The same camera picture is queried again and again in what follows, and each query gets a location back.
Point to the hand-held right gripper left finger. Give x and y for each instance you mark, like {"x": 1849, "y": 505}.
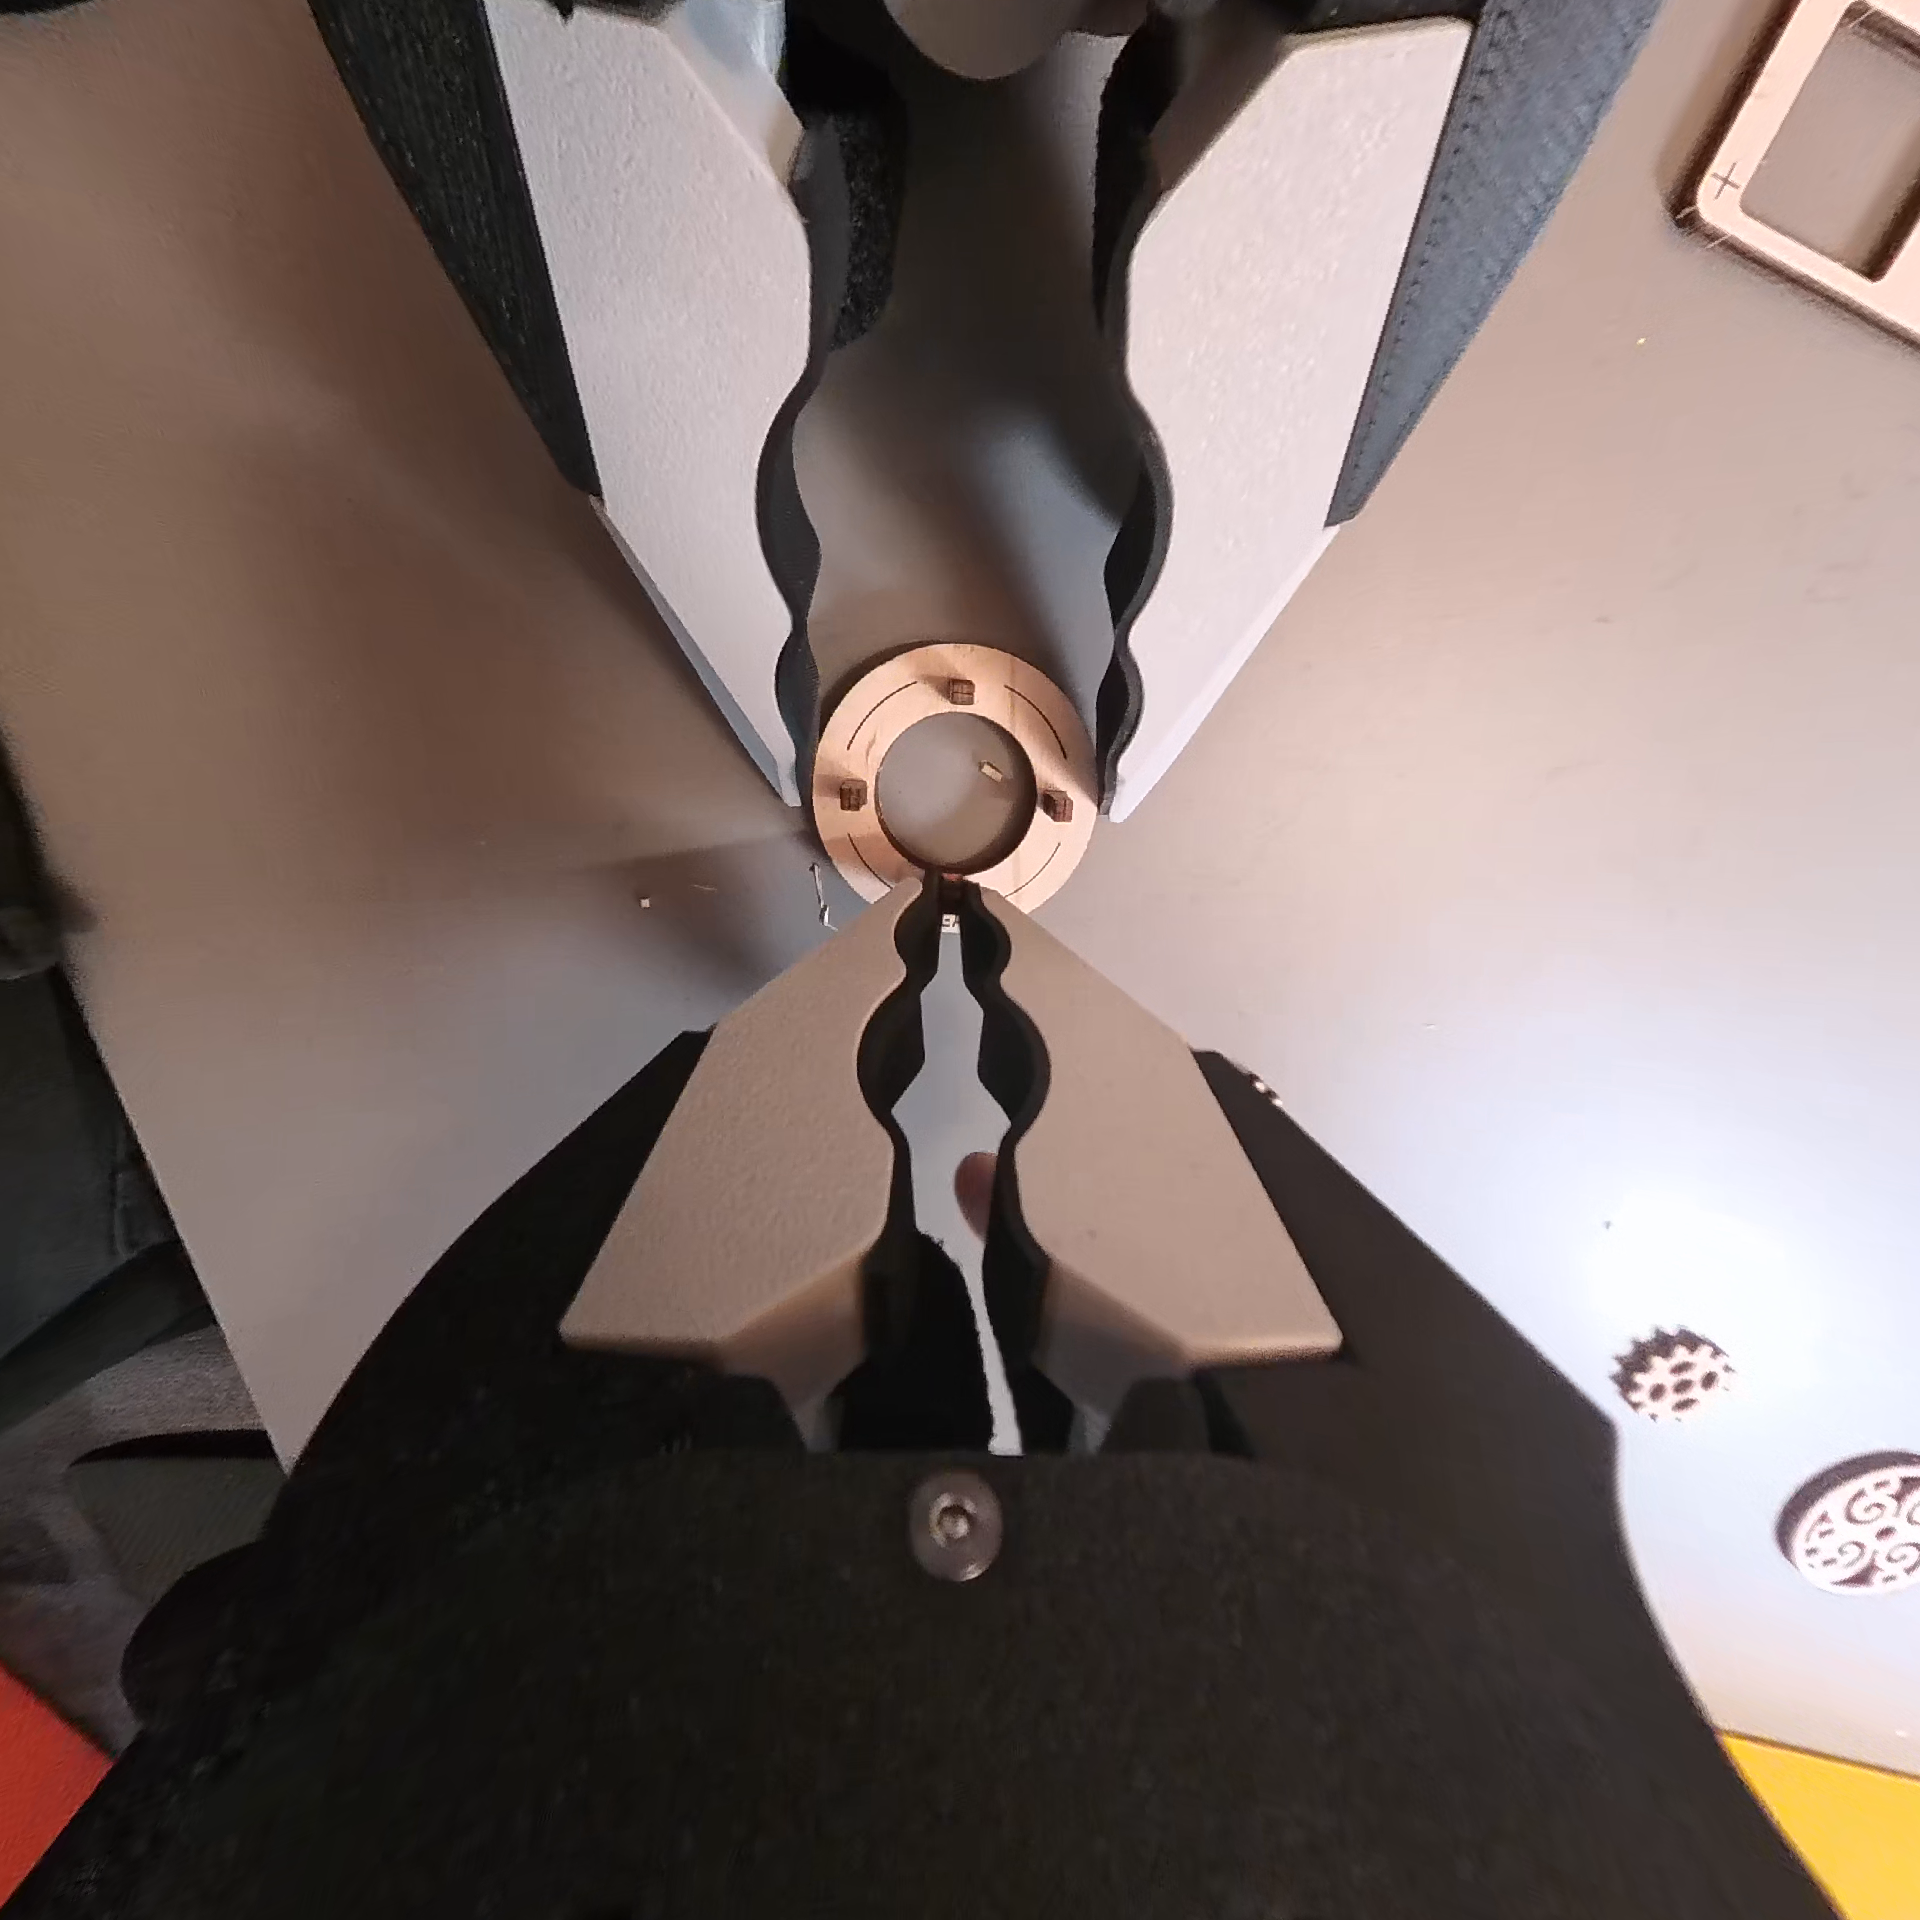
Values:
{"x": 749, "y": 1201}

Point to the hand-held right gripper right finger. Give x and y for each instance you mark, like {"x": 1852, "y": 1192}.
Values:
{"x": 1170, "y": 1201}

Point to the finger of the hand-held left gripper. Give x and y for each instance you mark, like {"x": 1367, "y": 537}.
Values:
{"x": 662, "y": 302}
{"x": 1274, "y": 302}

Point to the small wooden gear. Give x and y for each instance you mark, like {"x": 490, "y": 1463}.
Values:
{"x": 1709, "y": 1355}

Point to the ornate wooden disc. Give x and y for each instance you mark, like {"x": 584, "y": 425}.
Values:
{"x": 1806, "y": 1518}

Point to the person's right hand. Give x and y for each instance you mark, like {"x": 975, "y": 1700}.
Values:
{"x": 975, "y": 1201}

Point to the wooden parts board round holes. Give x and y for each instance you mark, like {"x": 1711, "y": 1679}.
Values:
{"x": 1747, "y": 113}

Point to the person's dark trousers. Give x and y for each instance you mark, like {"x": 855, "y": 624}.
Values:
{"x": 91, "y": 1201}

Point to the red object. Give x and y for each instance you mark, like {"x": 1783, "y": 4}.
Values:
{"x": 44, "y": 1755}

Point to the yellow plastic bin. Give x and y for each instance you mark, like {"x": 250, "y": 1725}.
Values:
{"x": 1845, "y": 1847}

